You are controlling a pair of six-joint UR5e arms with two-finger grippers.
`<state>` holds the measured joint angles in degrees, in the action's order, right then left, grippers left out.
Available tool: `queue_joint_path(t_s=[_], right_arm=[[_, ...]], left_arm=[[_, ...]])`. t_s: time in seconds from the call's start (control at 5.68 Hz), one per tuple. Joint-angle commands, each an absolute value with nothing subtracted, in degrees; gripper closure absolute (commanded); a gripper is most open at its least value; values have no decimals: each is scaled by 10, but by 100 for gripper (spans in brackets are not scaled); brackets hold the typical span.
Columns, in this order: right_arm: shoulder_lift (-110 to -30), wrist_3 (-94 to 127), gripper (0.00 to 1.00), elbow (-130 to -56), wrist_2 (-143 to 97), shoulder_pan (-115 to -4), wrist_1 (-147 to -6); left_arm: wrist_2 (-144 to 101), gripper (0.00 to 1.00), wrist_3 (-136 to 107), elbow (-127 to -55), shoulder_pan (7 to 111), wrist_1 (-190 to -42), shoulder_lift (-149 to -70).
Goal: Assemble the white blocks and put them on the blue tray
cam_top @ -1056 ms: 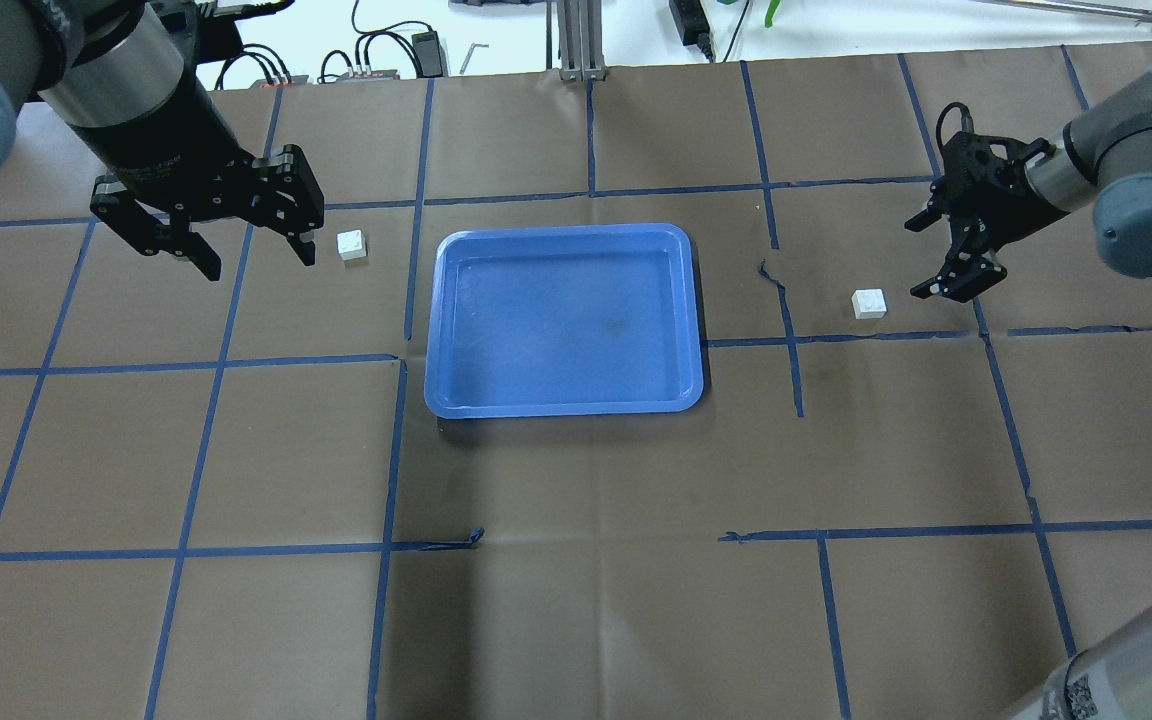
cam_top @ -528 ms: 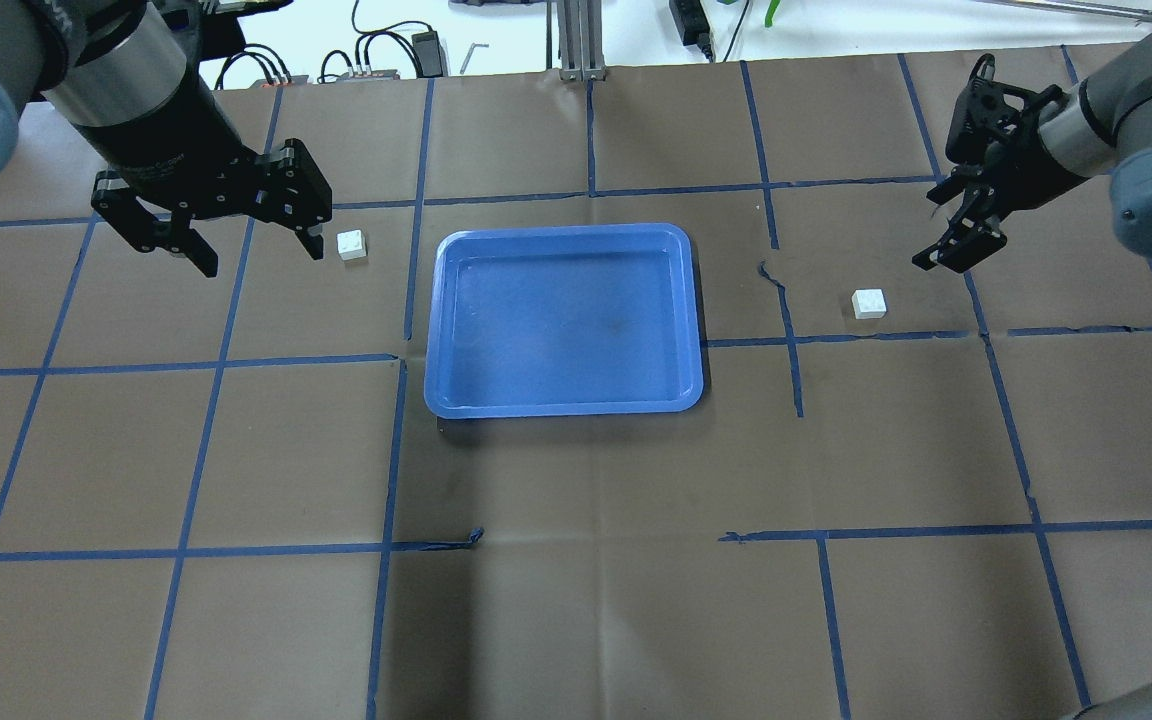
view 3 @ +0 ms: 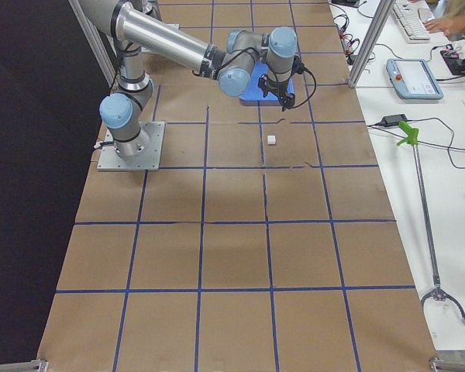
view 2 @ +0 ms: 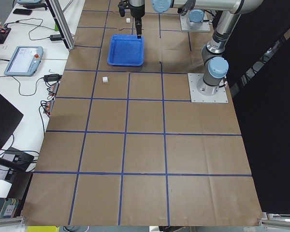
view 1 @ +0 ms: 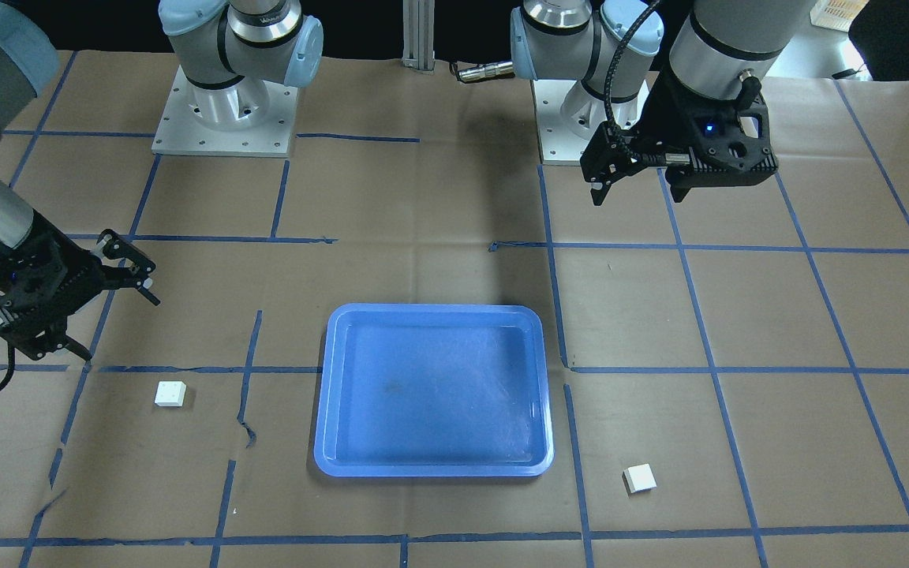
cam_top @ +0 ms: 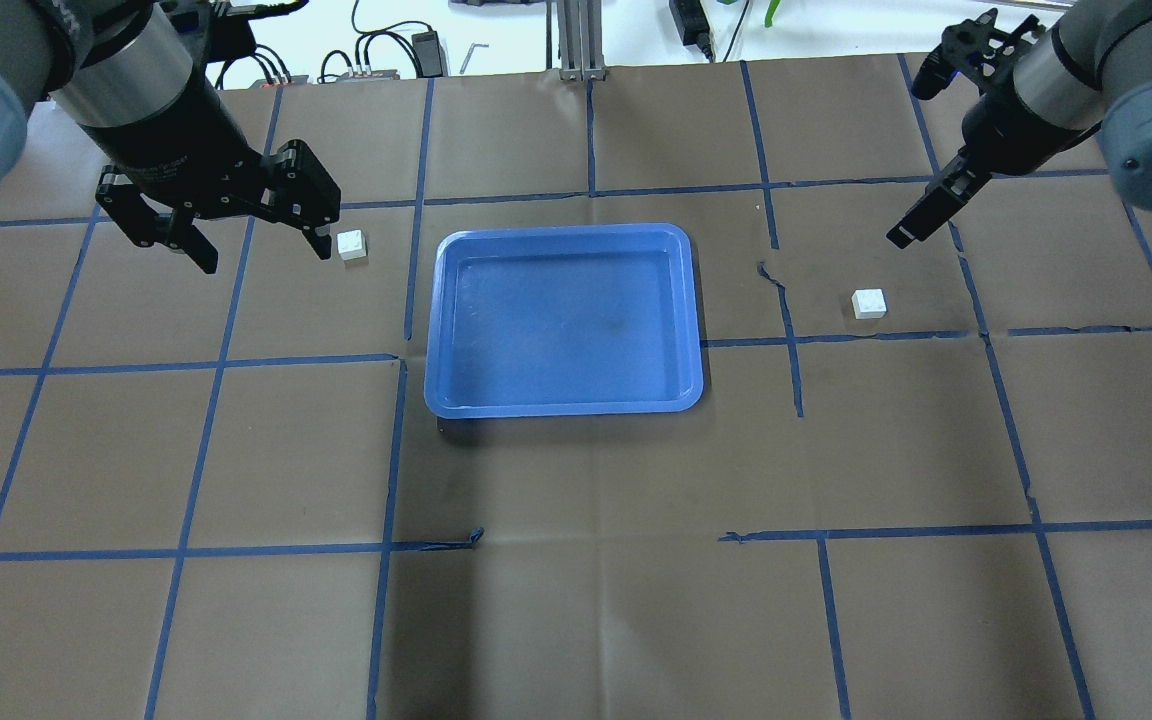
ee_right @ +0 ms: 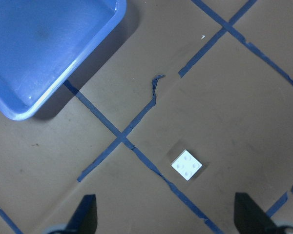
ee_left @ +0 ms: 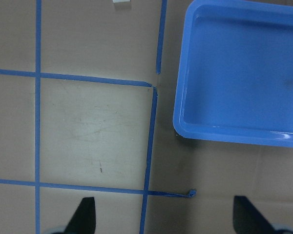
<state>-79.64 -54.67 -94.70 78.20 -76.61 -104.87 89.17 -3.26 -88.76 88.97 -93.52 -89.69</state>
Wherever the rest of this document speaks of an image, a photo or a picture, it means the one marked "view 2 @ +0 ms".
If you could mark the black monitor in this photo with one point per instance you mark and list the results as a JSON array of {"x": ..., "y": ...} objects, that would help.
[{"x": 10, "y": 118}]

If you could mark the black power adapter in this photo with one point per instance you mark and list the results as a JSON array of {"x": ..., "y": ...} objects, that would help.
[{"x": 55, "y": 37}]

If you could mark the blue plastic tray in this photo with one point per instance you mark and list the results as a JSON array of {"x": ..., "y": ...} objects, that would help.
[{"x": 126, "y": 50}]

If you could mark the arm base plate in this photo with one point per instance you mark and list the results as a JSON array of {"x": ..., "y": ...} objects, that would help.
[
  {"x": 186, "y": 25},
  {"x": 200, "y": 92}
]

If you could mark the teach pendant with screen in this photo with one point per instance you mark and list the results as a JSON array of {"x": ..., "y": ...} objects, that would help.
[{"x": 24, "y": 61}]

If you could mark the aluminium frame post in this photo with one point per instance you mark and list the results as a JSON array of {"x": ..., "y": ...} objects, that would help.
[{"x": 61, "y": 23}]

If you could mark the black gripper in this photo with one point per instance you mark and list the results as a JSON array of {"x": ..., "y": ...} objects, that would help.
[{"x": 137, "y": 11}]

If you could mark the black smartphone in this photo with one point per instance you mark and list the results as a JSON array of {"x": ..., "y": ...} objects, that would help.
[{"x": 22, "y": 11}]

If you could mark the brown paper table cover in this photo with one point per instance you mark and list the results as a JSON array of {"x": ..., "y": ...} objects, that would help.
[{"x": 135, "y": 150}]

